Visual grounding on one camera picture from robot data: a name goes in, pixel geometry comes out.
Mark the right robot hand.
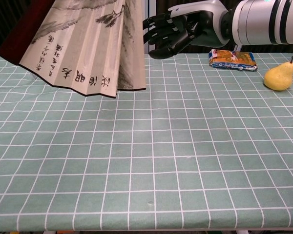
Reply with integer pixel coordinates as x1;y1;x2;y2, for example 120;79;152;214
142;0;232;60

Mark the red ribbed paper folding fan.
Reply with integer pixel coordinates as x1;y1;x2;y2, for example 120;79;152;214
0;0;147;99

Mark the orange blue snack packet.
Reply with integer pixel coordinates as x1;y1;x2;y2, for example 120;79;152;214
208;49;258;72

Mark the yellow pear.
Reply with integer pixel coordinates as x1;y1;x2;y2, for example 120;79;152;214
263;56;293;91

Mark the green white checked tablecloth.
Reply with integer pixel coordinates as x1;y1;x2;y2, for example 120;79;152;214
0;52;293;231

